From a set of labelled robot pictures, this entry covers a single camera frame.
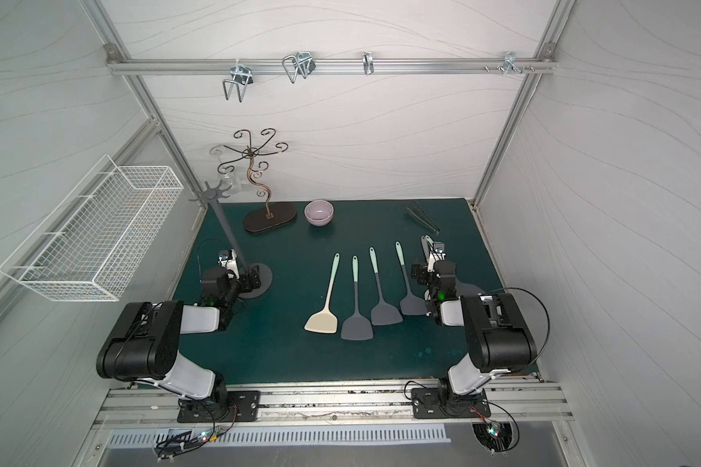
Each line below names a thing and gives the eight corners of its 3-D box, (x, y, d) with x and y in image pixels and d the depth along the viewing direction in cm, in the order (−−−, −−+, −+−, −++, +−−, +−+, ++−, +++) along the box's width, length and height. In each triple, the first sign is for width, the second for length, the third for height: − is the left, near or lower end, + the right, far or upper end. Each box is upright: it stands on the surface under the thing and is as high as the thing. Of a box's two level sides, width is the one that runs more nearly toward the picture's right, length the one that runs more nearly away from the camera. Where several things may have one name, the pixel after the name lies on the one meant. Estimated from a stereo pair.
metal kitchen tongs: (430, 236, 113) (431, 232, 111) (405, 209, 123) (405, 205, 121) (439, 231, 115) (441, 227, 113) (413, 205, 124) (414, 201, 122)
